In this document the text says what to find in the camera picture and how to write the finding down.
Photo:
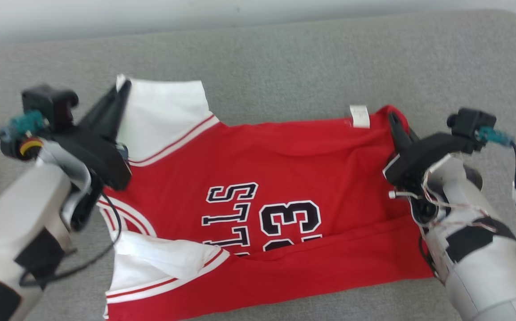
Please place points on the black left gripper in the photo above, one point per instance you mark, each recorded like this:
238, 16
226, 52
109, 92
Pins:
104, 158

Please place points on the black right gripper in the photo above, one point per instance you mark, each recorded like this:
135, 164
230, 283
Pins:
423, 156

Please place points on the red basketball jersey number 23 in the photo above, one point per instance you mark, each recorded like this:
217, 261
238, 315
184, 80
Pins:
284, 156

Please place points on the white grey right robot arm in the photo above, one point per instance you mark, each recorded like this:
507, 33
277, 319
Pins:
485, 276

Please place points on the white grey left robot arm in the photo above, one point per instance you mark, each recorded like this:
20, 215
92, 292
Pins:
13, 209

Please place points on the grey fabric sofa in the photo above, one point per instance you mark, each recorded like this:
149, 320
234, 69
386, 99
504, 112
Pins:
284, 58

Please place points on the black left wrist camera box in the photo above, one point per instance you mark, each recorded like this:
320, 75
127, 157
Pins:
46, 104

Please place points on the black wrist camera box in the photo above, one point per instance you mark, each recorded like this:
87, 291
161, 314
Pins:
472, 120
46, 104

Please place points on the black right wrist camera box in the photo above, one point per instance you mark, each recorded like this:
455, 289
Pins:
472, 120

